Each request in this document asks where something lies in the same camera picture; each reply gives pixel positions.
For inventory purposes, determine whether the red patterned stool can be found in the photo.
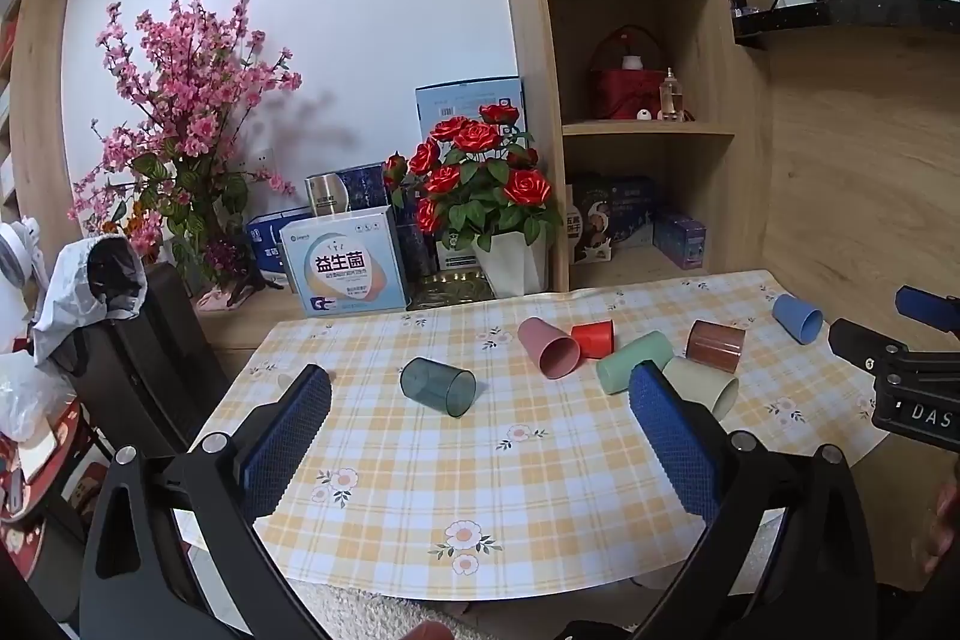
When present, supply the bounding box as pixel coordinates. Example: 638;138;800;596
0;400;106;581

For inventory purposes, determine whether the blue and white box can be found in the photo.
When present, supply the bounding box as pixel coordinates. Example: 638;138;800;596
246;207;314;283

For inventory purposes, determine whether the dark teal transparent cup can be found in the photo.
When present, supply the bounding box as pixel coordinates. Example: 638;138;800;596
400;356;478;418

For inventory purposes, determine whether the white round appliance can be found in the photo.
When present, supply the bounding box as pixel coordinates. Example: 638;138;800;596
0;218;42;290

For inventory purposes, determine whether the white box with blue print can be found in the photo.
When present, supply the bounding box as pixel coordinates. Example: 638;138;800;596
279;206;410;319

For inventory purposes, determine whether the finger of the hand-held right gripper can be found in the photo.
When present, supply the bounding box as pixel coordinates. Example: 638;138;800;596
894;285;960;336
828;317;913;380

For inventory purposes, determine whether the steel tumbler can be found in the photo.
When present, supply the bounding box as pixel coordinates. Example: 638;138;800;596
304;173;353;219

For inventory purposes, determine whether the brown cup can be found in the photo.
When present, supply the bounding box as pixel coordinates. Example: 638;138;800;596
685;319;748;375

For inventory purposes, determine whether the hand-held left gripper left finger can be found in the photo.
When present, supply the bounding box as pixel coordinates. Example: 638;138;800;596
79;365;332;640

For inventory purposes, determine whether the cream cup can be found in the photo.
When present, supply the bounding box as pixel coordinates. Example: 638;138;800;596
661;356;740;423

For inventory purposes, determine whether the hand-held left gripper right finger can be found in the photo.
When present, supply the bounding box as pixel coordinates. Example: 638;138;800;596
622;360;878;640

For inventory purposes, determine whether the dark illustrated box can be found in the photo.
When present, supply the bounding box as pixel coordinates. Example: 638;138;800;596
568;174;662;267

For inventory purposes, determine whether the blue cup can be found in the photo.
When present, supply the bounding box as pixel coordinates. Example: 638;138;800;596
772;293;824;345

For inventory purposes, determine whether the grey jacket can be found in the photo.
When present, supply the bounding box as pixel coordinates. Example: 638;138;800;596
32;235;149;378

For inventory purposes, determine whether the yellow checked floral tablecloth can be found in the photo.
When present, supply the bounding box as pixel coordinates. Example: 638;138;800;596
178;269;886;600

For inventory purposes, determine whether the black chair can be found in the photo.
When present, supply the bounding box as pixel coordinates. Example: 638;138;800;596
71;261;230;465

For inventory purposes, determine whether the red rose bouquet white pot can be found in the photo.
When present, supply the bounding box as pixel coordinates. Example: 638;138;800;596
382;101;563;298

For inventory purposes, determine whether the red cup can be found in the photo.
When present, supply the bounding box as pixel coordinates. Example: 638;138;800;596
570;320;617;360

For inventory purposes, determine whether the light blue carton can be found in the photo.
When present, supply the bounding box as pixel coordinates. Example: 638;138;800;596
415;77;526;142

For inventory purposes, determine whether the small glass bottle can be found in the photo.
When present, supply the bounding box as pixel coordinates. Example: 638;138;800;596
658;68;686;123

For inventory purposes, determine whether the red basket with handle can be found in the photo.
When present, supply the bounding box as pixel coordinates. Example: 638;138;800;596
587;24;670;121

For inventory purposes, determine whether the gold patterned flat box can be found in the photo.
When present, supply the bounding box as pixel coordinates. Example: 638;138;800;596
407;270;497;312

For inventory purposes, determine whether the small purple box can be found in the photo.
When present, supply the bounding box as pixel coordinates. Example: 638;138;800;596
652;212;707;271

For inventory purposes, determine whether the green cup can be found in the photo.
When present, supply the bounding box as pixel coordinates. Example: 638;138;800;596
596;330;675;396

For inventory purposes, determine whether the wooden shelf unit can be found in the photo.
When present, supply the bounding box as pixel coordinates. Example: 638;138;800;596
486;0;775;300

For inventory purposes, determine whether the pink cup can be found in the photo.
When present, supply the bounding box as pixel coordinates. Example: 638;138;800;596
517;316;582;380

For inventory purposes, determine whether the person's right hand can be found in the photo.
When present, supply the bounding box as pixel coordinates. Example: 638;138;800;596
924;481;960;564

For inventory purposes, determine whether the clear plastic bag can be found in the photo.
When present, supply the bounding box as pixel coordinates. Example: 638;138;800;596
0;351;72;444

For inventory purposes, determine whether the pink blossom plant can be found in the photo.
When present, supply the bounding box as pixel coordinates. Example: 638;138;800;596
67;0;303;281

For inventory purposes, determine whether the dark blue box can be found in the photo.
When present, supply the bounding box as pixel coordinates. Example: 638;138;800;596
336;162;393;214

